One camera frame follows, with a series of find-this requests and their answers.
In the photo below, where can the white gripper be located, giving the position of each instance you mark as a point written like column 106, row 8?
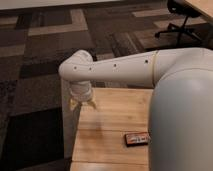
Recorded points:
column 82, row 92

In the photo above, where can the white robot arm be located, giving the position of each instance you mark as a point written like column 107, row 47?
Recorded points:
column 180, row 124

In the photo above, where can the dark rectangular snack packet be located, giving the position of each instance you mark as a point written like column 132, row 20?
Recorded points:
column 136, row 139

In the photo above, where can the wooden desk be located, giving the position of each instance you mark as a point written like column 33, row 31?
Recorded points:
column 205, row 7

